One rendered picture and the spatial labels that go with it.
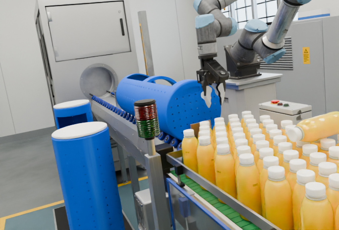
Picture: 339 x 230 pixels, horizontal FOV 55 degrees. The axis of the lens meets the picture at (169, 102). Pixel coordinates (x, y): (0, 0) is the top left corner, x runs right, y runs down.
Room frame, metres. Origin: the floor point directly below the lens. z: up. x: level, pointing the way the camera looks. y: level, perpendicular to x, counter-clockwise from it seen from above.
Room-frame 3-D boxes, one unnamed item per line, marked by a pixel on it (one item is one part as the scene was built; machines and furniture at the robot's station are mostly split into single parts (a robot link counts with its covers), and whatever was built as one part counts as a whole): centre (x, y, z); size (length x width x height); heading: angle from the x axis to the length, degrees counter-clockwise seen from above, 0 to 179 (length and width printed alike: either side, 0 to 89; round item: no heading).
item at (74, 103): (2.58, 0.77, 1.03); 0.28 x 0.28 x 0.01
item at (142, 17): (2.90, 0.14, 0.85); 0.06 x 0.06 x 1.70; 22
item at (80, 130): (1.64, 0.47, 1.03); 0.28 x 0.28 x 0.01
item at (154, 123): (0.91, 0.07, 1.18); 0.06 x 0.06 x 0.05
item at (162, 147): (1.28, 0.05, 0.95); 0.10 x 0.07 x 0.10; 112
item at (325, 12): (3.01, -1.39, 1.48); 0.24 x 0.12 x 0.08; 30
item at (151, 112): (0.91, 0.07, 1.23); 0.06 x 0.06 x 0.04
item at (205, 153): (1.07, -0.10, 0.98); 0.07 x 0.07 x 0.17
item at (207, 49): (1.31, -0.18, 1.36); 0.08 x 0.08 x 0.05
